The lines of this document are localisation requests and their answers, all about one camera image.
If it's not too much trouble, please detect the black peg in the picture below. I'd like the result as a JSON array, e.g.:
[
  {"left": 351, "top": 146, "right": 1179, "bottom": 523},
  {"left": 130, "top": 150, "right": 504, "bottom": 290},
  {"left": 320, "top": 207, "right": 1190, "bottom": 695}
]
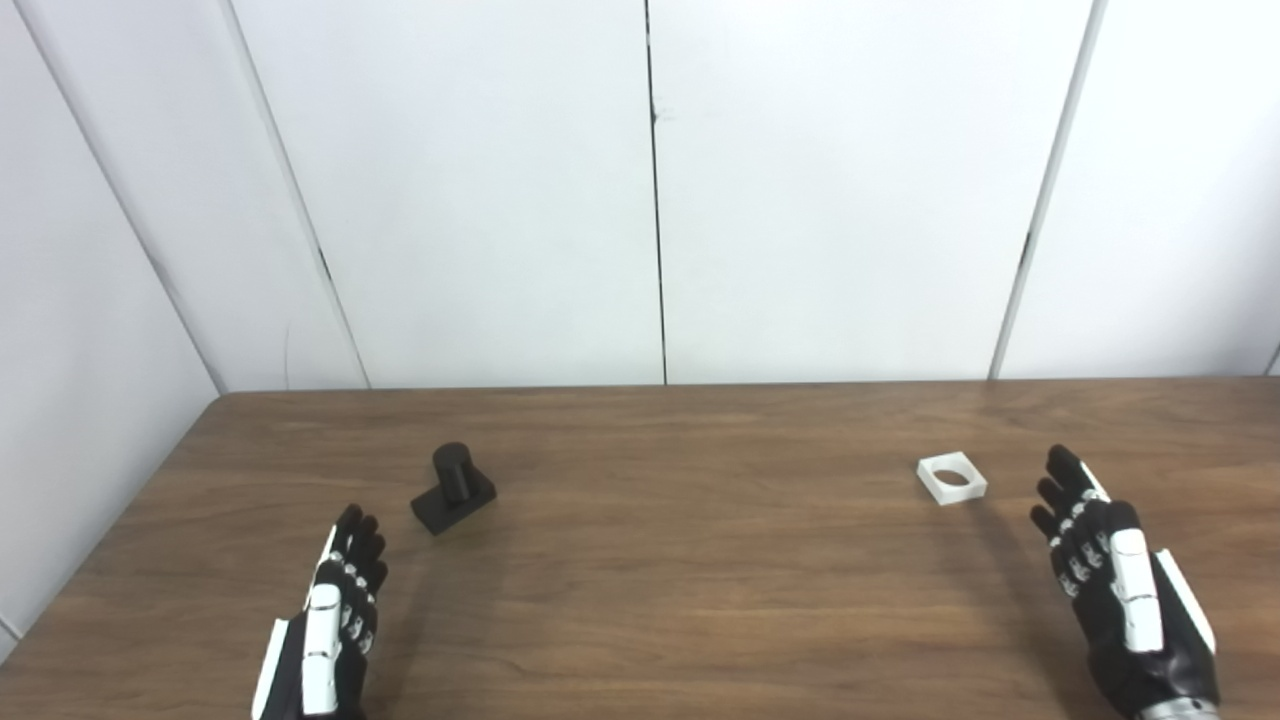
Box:
[{"left": 410, "top": 441, "right": 498, "bottom": 536}]

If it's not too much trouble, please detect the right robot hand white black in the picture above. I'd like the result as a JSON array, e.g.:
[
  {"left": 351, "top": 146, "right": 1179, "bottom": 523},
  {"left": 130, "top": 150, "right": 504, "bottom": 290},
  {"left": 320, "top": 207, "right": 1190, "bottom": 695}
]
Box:
[{"left": 1030, "top": 444, "right": 1221, "bottom": 717}]

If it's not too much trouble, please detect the white square piece with hole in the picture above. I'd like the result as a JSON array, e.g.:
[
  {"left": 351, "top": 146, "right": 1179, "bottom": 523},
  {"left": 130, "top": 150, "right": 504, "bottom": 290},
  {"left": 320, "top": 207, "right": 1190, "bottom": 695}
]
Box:
[{"left": 916, "top": 451, "right": 989, "bottom": 507}]

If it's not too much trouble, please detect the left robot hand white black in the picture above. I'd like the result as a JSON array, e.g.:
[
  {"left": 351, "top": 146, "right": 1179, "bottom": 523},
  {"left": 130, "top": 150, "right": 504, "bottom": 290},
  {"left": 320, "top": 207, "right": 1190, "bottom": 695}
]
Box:
[{"left": 252, "top": 503, "right": 389, "bottom": 720}]

